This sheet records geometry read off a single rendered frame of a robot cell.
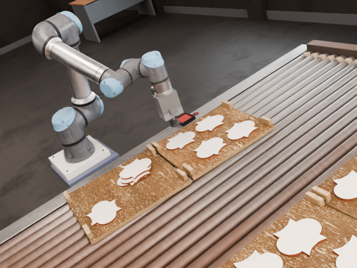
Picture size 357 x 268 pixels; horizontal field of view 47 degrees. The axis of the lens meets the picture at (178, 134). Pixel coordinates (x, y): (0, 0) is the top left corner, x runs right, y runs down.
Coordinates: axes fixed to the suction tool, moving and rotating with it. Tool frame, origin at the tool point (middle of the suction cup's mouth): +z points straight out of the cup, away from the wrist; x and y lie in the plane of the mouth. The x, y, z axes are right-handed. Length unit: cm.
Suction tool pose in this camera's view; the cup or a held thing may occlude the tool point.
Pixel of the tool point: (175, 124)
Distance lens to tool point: 171.5
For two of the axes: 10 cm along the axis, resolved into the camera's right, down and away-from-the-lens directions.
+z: 2.9, 8.2, 4.9
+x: -4.2, -3.5, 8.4
